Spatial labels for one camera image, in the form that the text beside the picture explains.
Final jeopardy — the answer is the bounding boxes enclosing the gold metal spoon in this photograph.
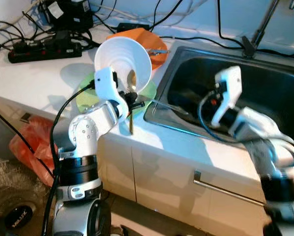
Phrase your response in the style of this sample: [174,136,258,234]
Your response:
[126,69,138,136]

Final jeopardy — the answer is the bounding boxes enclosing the white bowl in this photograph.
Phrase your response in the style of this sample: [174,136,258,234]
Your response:
[94,36,152,94]

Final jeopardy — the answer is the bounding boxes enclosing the green plate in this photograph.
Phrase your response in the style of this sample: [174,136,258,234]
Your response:
[76,71,157,113]

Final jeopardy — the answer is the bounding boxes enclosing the steel kitchen sink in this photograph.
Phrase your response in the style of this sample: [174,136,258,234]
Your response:
[144,46,294,153]

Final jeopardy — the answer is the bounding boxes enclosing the patterned metal spoon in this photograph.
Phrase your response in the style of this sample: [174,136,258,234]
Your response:
[148,48,170,55]

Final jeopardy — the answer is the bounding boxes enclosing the black stand pole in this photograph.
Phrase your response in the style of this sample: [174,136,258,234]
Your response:
[241,0,281,59]

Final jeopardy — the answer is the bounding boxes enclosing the small black adapter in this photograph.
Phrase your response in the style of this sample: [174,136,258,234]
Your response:
[117,22,150,33]

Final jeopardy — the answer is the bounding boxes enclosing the white counter cabinet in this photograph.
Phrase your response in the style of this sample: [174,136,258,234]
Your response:
[0,91,294,236]

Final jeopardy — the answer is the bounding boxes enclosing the black power strip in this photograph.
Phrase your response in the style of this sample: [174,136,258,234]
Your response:
[8,42,84,63]

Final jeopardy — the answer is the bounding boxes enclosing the black labelled power adapter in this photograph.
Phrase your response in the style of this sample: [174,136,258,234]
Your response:
[44,0,94,32]

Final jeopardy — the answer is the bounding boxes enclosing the red plastic bag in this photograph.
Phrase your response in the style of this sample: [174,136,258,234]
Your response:
[9,116,57,187]

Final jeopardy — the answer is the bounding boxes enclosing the grey robot left foot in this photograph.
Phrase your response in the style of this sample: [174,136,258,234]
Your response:
[109,225,129,236]

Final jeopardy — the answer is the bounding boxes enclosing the metal floor fan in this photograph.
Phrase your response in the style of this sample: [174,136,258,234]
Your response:
[0,157,55,233]

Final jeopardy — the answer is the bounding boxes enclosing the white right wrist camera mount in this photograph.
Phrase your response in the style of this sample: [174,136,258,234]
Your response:
[211,65,243,127]

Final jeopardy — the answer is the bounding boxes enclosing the black cable behind sink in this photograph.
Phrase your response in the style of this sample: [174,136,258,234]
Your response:
[159,35,246,50]

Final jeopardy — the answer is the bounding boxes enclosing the black hanging cable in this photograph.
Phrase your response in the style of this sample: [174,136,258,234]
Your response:
[216,0,246,45]

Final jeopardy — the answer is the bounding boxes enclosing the silver cabinet bar handle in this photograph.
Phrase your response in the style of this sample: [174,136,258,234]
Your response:
[193,170,265,204]

